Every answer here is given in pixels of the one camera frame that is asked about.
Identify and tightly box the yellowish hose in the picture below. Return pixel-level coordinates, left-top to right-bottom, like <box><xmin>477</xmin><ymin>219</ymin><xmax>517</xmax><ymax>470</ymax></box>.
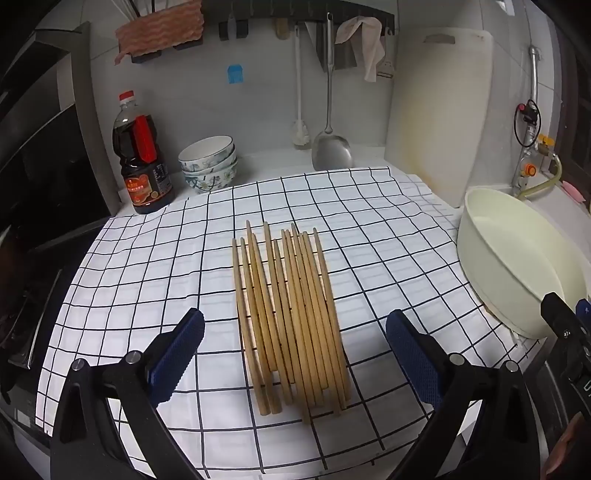
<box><xmin>516</xmin><ymin>154</ymin><xmax>563</xmax><ymax>200</ymax></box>

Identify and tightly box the black valve with red knob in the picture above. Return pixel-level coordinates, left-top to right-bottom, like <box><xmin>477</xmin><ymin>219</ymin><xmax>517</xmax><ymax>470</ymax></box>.
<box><xmin>515</xmin><ymin>99</ymin><xmax>541</xmax><ymax>148</ymax></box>

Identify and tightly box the pile of wooden chopsticks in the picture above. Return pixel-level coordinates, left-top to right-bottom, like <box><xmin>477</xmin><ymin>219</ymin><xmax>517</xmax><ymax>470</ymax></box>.
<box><xmin>232</xmin><ymin>220</ymin><xmax>352</xmax><ymax>424</ymax></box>

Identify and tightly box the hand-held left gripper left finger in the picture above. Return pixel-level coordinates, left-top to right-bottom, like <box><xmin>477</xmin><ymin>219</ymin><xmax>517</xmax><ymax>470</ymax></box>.
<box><xmin>50</xmin><ymin>308</ymin><xmax>206</xmax><ymax>480</ymax></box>

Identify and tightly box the white dish brush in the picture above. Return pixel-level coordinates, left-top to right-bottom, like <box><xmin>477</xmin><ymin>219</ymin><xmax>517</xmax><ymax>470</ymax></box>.
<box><xmin>290</xmin><ymin>25</ymin><xmax>311</xmax><ymax>149</ymax></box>

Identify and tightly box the black wall rack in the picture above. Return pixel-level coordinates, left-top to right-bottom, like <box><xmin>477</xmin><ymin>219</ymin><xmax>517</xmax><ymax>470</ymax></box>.
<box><xmin>117</xmin><ymin>0</ymin><xmax>395</xmax><ymax>63</ymax></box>

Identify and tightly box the metal spatula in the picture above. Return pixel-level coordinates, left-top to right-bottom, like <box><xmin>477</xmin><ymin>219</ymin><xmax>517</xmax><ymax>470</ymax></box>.
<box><xmin>311</xmin><ymin>13</ymin><xmax>354</xmax><ymax>171</ymax></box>

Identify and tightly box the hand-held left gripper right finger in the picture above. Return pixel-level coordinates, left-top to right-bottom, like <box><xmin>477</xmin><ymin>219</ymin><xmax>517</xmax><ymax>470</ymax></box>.
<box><xmin>385</xmin><ymin>309</ymin><xmax>541</xmax><ymax>480</ymax></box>

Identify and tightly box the cream plastic basin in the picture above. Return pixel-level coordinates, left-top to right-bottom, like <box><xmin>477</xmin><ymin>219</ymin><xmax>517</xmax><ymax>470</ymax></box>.
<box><xmin>457</xmin><ymin>186</ymin><xmax>591</xmax><ymax>340</ymax></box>

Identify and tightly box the beige hanging cloth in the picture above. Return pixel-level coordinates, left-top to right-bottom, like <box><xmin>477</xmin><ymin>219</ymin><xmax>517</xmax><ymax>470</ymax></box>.
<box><xmin>335</xmin><ymin>16</ymin><xmax>386</xmax><ymax>83</ymax></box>

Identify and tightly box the white cutting board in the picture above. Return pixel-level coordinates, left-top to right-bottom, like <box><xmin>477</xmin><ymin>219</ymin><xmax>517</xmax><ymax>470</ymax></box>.
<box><xmin>385</xmin><ymin>28</ymin><xmax>495</xmax><ymax>209</ymax></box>

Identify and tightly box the white floral bowl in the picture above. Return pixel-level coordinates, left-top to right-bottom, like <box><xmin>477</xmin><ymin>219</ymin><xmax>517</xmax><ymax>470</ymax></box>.
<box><xmin>181</xmin><ymin>157</ymin><xmax>238</xmax><ymax>179</ymax></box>
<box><xmin>178</xmin><ymin>135</ymin><xmax>236</xmax><ymax>169</ymax></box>
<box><xmin>184</xmin><ymin>166</ymin><xmax>239</xmax><ymax>195</ymax></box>

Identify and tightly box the orange dish rag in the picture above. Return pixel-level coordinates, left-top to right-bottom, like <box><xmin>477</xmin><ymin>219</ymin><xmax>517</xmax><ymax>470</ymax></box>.
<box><xmin>115</xmin><ymin>2</ymin><xmax>205</xmax><ymax>64</ymax></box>

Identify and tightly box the grey water pipe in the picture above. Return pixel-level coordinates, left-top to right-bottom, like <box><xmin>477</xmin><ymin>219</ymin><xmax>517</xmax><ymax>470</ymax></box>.
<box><xmin>510</xmin><ymin>45</ymin><xmax>543</xmax><ymax>197</ymax></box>

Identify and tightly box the dark window frame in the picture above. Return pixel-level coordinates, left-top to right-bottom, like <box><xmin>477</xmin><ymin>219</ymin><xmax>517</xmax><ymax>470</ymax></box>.
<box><xmin>551</xmin><ymin>0</ymin><xmax>591</xmax><ymax>204</ymax></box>

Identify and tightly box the white black checked cloth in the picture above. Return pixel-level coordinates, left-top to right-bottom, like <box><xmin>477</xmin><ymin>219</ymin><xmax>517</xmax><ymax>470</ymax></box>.
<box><xmin>34</xmin><ymin>166</ymin><xmax>522</xmax><ymax>480</ymax></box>

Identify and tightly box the black range hood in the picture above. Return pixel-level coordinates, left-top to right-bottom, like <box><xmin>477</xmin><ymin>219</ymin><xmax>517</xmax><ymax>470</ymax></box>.
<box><xmin>0</xmin><ymin>22</ymin><xmax>116</xmax><ymax>252</ymax></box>

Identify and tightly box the dark soy sauce bottle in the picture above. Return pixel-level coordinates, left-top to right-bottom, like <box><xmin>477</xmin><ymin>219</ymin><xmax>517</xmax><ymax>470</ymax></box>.
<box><xmin>112</xmin><ymin>91</ymin><xmax>176</xmax><ymax>215</ymax></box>

